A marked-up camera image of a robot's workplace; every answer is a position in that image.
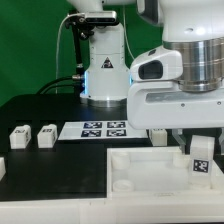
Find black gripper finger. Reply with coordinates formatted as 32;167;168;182
219;127;224;154

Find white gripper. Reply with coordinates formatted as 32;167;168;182
127;46;224;153

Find white square tabletop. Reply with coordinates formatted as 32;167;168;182
107;147;224;198

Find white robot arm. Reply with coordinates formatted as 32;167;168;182
127;0;224;154

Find white sheet with AprilTags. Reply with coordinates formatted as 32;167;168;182
59;120;147;140

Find white block at left edge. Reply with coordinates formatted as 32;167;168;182
0;157;6;181

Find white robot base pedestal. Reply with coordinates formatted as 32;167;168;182
80;24;131;107

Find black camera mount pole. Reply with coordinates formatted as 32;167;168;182
72;23;84;92

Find black cables at base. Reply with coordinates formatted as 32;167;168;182
35;75;84;95

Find grey camera on mount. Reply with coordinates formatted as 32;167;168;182
65;11;119;27

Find white cable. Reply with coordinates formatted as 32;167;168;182
54;12;86;95

